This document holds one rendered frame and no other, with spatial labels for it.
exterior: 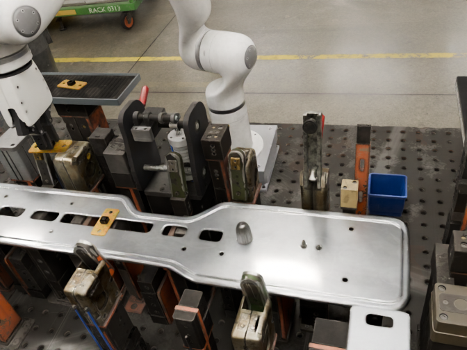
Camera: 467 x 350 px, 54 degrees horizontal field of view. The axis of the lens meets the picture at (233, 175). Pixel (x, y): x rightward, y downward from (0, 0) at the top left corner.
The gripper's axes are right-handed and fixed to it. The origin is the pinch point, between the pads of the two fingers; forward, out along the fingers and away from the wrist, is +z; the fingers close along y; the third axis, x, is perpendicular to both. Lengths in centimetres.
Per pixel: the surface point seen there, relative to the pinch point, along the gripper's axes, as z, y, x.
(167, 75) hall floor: 123, -259, -75
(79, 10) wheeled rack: 96, -354, -186
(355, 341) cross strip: 27, 25, 59
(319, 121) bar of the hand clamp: 6, -10, 53
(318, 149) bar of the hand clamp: 12, -9, 53
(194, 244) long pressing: 26.1, 4.8, 26.3
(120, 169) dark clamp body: 23.0, -17.2, 2.3
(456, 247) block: 19, 11, 76
